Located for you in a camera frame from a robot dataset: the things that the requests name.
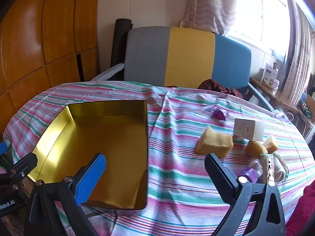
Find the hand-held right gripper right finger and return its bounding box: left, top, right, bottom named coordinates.
left=204, top=153, right=286, bottom=236

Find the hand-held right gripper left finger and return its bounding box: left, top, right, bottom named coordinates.
left=24, top=152, right=107, bottom=236

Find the gold rectangular tin box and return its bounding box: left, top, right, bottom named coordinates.
left=27, top=100, right=148, bottom=210

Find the small yellow cake piece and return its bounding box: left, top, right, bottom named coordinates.
left=245, top=140, right=268, bottom=160
left=262, top=134, right=279, bottom=154

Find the green edged snack packet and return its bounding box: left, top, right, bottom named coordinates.
left=260, top=152, right=289, bottom=184

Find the white paper box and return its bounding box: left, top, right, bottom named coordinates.
left=233, top=118, right=265, bottom=142

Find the clear purple plastic packet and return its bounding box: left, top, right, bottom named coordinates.
left=237, top=159, right=263, bottom=183

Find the striped pink green tablecloth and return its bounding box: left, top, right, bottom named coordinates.
left=2, top=81, right=314, bottom=236

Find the dark red cloth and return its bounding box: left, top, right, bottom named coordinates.
left=198, top=79, right=243, bottom=97

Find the person's red clothing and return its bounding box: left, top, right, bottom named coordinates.
left=285, top=184, right=315, bottom=236

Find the wooden side desk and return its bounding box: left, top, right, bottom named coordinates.
left=248, top=76, right=299, bottom=113

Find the white printed carton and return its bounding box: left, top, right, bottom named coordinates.
left=260, top=63, right=280, bottom=87

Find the wooden wardrobe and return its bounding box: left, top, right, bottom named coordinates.
left=0, top=0, right=101, bottom=133

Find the grey yellow blue sofa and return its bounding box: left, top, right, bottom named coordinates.
left=91, top=26, right=275, bottom=111

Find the black rolled mat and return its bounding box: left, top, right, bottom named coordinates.
left=110, top=18, right=133, bottom=67

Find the pink patterned curtain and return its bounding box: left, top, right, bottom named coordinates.
left=281, top=0, right=314, bottom=109
left=180, top=0, right=238, bottom=35

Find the window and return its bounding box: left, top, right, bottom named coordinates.
left=226, top=0, right=291, bottom=62

